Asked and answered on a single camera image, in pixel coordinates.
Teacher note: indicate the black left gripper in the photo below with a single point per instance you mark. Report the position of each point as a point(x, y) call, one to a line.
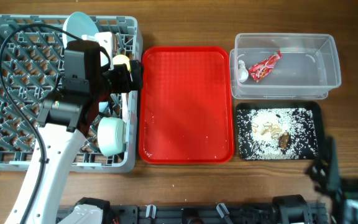
point(123, 84)

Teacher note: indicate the yellow plastic cup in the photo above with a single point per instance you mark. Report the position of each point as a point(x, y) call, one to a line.
point(121, 59)

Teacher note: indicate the green bowl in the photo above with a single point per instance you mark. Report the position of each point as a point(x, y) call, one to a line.
point(111, 136)

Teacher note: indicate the light blue plate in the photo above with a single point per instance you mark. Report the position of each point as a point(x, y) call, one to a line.
point(81, 25)

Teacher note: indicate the white napkin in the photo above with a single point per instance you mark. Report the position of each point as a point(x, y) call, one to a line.
point(242, 71)

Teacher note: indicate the red snack wrapper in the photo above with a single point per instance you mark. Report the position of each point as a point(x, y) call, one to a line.
point(259, 70)

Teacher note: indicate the rice and food scraps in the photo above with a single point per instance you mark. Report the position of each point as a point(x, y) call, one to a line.
point(275, 133)

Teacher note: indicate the light blue small bowl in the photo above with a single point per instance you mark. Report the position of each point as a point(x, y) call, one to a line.
point(103, 107)

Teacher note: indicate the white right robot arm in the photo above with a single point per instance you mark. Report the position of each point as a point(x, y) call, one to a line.
point(324, 172)

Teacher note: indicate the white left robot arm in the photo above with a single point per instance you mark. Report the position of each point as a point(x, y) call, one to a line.
point(64, 119)

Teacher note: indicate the grey dishwasher rack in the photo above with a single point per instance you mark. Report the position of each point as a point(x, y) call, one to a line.
point(31, 59)

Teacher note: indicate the black waste tray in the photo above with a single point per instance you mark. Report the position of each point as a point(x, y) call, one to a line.
point(320, 124)

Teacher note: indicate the red plastic tray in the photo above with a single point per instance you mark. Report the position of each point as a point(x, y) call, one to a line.
point(186, 106)

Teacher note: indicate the clear plastic bin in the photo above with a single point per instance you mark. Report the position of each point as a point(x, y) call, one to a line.
point(309, 67)

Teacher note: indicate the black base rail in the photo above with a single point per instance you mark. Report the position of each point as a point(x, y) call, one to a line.
point(226, 213)

